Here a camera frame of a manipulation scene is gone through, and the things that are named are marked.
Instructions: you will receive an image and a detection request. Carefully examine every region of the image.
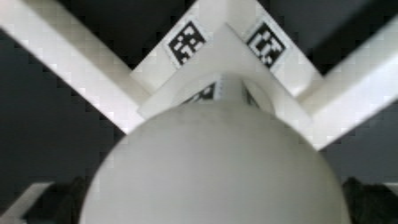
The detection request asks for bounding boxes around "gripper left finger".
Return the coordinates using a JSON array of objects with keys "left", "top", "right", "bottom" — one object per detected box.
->
[{"left": 0, "top": 177, "right": 88, "bottom": 224}]

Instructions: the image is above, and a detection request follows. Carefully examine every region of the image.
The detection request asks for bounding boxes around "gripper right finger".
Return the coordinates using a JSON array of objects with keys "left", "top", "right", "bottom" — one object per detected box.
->
[{"left": 341, "top": 177, "right": 398, "bottom": 224}]

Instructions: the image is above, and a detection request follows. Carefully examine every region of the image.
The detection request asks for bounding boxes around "white lamp bulb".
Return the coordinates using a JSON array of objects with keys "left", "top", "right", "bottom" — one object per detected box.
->
[{"left": 76, "top": 73, "right": 353, "bottom": 224}]

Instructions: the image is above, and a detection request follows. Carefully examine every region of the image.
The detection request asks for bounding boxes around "white lamp base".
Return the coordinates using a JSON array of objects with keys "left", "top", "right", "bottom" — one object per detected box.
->
[{"left": 131, "top": 0, "right": 321, "bottom": 132}]

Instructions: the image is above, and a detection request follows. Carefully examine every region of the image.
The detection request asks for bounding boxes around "white right fence bar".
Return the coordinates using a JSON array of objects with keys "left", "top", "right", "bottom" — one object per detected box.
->
[{"left": 300, "top": 20, "right": 398, "bottom": 150}]

